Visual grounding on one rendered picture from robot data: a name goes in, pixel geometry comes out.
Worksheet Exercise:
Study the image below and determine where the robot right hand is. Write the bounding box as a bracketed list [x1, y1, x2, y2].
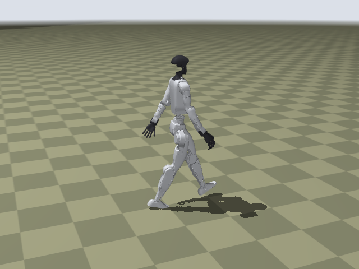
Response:
[198, 131, 215, 150]

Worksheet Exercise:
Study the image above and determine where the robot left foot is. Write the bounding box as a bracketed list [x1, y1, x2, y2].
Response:
[198, 181, 217, 196]

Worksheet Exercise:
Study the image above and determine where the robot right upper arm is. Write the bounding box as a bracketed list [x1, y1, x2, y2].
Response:
[179, 82, 196, 114]

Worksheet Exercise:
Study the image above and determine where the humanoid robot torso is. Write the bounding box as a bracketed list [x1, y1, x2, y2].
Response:
[169, 77, 188, 136]

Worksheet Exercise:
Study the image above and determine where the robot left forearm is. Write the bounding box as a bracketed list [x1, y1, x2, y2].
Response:
[152, 101, 166, 123]

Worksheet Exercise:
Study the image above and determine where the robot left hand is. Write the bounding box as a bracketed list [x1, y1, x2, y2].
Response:
[143, 117, 159, 138]

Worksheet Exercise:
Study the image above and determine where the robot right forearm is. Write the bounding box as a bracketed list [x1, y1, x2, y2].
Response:
[188, 107, 206, 134]

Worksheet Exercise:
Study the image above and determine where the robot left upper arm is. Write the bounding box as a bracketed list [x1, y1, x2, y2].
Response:
[162, 77, 172, 106]

